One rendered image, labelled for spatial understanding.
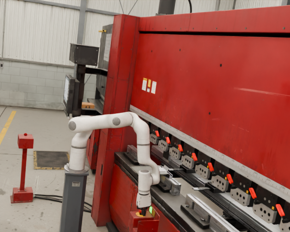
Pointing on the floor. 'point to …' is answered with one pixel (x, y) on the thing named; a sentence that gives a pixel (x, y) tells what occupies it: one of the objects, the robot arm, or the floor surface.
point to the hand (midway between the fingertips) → (143, 212)
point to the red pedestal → (17, 194)
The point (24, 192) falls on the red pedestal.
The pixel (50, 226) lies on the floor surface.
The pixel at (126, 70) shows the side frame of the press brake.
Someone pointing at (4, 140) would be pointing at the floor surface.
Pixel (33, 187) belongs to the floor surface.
